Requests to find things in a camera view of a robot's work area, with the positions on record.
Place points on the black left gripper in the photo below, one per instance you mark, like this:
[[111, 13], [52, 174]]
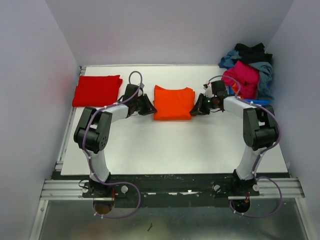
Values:
[[149, 108]]

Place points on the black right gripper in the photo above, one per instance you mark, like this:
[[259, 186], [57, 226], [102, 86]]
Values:
[[199, 109]]

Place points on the orange t shirt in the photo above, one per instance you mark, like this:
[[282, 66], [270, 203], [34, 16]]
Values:
[[173, 104]]

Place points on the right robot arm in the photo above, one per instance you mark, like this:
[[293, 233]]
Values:
[[260, 130]]

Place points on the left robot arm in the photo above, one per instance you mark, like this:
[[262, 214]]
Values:
[[93, 130]]

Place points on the blue plastic bin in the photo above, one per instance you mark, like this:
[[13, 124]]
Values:
[[255, 101]]

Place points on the magenta t shirt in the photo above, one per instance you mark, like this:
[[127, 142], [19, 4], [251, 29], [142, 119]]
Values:
[[242, 76]]

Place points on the folded red t shirt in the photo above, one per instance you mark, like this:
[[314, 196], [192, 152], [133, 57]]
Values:
[[97, 91]]

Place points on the grey blue t shirt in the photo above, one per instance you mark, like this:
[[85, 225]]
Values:
[[265, 73]]

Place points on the black t shirt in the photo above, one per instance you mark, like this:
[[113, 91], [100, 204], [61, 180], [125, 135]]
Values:
[[254, 54]]

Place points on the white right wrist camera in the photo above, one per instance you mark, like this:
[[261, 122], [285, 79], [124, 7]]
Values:
[[208, 92]]

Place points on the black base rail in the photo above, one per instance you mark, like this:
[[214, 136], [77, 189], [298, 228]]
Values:
[[172, 190]]

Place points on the aluminium frame profile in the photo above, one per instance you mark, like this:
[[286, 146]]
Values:
[[63, 187]]

